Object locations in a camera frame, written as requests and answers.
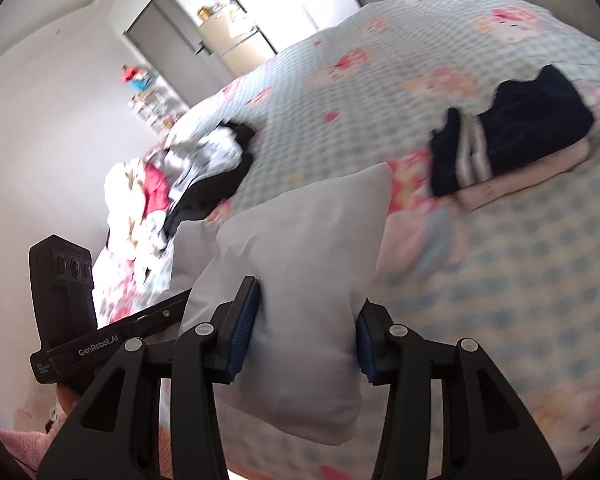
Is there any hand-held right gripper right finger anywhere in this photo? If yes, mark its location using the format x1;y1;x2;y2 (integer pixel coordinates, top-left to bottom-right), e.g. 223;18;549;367
355;300;563;480

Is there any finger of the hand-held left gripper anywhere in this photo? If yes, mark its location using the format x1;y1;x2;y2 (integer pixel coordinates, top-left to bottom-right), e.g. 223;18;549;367
127;287;192;338

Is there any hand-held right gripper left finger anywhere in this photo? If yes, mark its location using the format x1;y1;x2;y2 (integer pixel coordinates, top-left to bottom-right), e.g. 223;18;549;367
37;275;261;480

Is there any white shirt with navy trim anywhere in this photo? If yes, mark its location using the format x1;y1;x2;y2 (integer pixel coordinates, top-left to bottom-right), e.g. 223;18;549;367
172;162;393;447

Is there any plain white garment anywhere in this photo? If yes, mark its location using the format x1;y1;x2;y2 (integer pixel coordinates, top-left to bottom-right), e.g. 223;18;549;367
135;210;174;281

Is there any cream garment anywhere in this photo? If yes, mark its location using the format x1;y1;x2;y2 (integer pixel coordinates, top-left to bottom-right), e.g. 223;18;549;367
104;157;153;261

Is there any blue checkered cartoon bedspread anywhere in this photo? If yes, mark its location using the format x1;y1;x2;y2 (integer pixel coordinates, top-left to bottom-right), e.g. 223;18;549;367
92;0;600;480

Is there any black garment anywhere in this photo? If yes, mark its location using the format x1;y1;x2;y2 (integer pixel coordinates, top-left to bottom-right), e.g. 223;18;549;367
162;152;255;238

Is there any light printed garment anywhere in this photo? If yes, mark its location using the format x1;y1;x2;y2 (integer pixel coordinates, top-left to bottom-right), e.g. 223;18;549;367
162;127;243;196

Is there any pink fluffy cloth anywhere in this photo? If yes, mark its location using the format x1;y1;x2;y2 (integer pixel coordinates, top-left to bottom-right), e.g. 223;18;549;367
0;407;81;480

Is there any small black cloth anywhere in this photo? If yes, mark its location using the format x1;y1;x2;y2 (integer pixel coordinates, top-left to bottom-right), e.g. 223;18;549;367
225;120;259;159

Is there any red and blue toy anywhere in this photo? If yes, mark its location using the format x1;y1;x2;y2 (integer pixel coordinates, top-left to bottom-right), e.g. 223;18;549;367
121;65;156;92

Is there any pale pink folded garment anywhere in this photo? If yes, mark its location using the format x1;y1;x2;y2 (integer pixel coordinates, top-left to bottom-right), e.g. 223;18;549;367
452;140;592;213

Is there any grey door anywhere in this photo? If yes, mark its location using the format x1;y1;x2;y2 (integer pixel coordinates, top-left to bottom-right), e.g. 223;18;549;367
124;0;236;106

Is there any navy striped folded garment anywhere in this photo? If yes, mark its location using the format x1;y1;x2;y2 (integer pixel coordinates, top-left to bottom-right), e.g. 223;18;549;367
428;64;596;198

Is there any beige refrigerator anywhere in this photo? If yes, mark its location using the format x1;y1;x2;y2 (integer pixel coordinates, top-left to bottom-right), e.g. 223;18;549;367
197;12;278;78

